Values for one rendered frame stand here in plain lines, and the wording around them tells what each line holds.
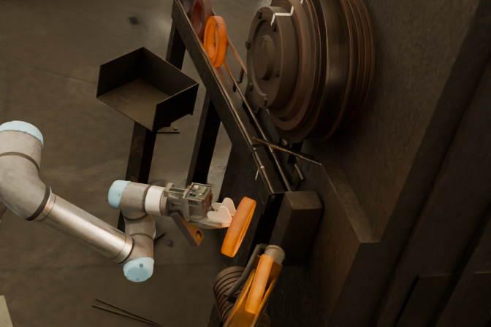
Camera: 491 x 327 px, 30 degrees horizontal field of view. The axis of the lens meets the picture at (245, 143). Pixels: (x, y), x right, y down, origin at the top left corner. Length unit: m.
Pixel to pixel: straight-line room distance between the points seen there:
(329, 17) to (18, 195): 0.89
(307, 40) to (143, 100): 0.91
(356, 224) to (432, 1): 0.64
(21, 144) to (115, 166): 1.53
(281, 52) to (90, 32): 2.27
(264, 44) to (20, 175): 0.74
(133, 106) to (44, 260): 0.67
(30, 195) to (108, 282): 1.16
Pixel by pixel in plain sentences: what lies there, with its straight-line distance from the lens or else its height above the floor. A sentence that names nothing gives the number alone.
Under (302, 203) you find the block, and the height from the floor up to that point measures 0.80.
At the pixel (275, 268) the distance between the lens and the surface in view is 2.46.
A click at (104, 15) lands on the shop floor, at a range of 4.67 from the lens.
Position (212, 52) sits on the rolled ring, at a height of 0.63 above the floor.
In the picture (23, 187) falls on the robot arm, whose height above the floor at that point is 0.96.
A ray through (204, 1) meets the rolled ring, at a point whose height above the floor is 0.76.
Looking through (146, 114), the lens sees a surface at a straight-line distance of 3.03.
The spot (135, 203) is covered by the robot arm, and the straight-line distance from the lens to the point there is 2.34.
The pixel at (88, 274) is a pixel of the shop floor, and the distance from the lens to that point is 3.29.
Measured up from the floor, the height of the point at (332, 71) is 1.22.
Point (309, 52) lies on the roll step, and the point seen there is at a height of 1.23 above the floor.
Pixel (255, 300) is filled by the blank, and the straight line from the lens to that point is 2.34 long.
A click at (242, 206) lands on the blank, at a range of 2.24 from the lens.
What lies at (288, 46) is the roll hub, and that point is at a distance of 2.36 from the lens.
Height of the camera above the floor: 2.42
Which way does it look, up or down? 37 degrees down
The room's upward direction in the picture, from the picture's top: 15 degrees clockwise
